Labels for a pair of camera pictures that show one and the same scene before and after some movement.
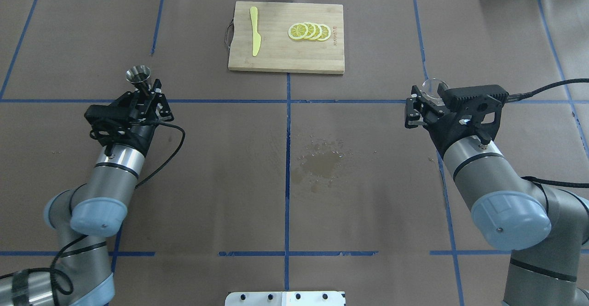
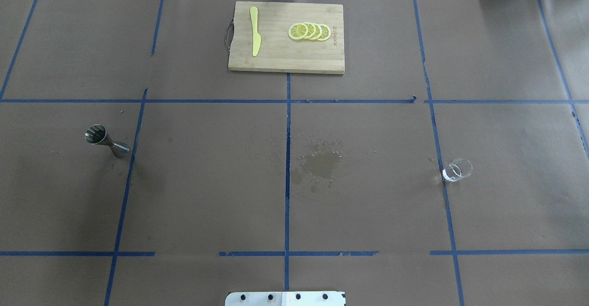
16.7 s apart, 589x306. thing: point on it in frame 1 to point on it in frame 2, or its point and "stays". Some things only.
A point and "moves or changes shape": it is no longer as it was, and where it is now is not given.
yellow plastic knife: x=256 y=37 stays
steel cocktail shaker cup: x=138 y=75 moves or changes shape
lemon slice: x=308 y=30 stays
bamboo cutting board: x=277 y=52 stays
